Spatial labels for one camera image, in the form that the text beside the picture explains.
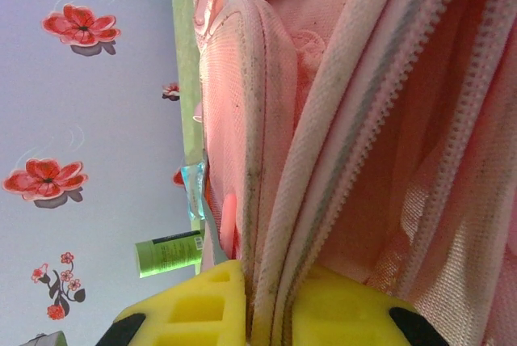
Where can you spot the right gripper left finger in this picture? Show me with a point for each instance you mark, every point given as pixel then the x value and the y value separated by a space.
pixel 194 309

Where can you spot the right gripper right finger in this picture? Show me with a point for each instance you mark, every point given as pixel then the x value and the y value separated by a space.
pixel 343 317

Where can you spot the pink school backpack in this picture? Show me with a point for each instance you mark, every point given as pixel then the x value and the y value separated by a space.
pixel 363 119

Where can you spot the green bottle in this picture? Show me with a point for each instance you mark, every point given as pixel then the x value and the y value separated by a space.
pixel 169 255

